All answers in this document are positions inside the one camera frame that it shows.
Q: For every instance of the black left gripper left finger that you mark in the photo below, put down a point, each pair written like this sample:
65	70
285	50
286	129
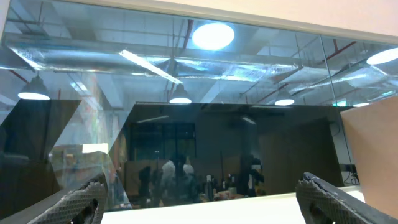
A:
81	202

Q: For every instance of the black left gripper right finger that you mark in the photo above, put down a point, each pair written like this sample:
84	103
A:
323	203

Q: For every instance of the white window ledge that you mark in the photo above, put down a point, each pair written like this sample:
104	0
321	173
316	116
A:
282	208

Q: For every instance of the beige cardboard panel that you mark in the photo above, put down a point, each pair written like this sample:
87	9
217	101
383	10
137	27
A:
371	132

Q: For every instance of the glass partition window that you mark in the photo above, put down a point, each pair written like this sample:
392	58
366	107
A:
174	110

